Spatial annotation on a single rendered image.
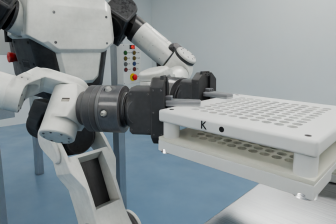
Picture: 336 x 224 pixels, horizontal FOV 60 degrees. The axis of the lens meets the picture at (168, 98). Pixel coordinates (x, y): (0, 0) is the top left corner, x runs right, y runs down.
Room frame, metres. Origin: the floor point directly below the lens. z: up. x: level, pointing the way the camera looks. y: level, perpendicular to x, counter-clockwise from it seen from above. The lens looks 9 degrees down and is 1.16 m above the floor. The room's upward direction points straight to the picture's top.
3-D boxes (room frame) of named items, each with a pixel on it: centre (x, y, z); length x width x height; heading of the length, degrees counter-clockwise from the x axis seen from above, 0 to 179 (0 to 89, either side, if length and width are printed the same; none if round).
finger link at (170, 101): (0.51, -0.03, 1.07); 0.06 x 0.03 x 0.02; 79
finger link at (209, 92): (0.60, -0.11, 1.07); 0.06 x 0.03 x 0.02; 39
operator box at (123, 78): (1.95, 0.26, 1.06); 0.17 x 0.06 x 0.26; 143
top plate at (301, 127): (0.48, -0.16, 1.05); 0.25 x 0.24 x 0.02; 137
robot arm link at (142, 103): (0.53, 0.06, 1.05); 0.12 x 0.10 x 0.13; 79
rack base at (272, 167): (0.48, -0.16, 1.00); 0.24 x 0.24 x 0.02; 47
